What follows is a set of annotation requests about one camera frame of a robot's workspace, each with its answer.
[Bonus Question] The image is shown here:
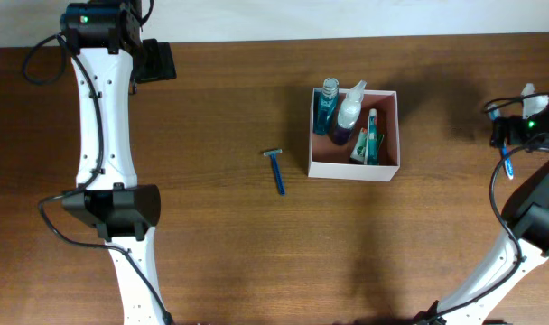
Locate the blue disposable razor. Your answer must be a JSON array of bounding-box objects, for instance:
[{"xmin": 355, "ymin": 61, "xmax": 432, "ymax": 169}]
[{"xmin": 263, "ymin": 149, "xmax": 286, "ymax": 196}]

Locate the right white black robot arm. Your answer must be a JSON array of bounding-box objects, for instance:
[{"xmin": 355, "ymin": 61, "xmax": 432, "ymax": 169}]
[{"xmin": 413, "ymin": 85, "xmax": 549, "ymax": 325}]

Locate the teal mouthwash bottle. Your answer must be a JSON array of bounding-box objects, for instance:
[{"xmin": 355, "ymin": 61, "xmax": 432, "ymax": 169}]
[{"xmin": 314, "ymin": 78, "xmax": 339, "ymax": 135}]

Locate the green soap box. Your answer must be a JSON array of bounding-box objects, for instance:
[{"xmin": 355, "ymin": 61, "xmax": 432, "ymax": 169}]
[{"xmin": 350, "ymin": 128, "xmax": 384, "ymax": 165}]

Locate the purple foam pump bottle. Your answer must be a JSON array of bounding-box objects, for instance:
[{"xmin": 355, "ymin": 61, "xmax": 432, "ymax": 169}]
[{"xmin": 332, "ymin": 80, "xmax": 367, "ymax": 145}]

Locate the blue white toothbrush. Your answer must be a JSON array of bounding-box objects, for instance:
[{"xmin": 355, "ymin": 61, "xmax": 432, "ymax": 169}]
[{"xmin": 488, "ymin": 110, "xmax": 515, "ymax": 180}]

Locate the white green toothpaste tube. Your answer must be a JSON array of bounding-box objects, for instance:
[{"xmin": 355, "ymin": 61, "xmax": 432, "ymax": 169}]
[{"xmin": 366, "ymin": 108, "xmax": 378, "ymax": 165}]

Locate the white pink-lined open box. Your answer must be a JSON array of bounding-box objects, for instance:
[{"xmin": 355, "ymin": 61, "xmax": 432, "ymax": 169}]
[{"xmin": 308, "ymin": 88, "xmax": 401, "ymax": 181}]

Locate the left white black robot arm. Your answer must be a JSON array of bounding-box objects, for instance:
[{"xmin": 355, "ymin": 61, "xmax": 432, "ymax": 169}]
[{"xmin": 60, "ymin": 1, "xmax": 173, "ymax": 324}]

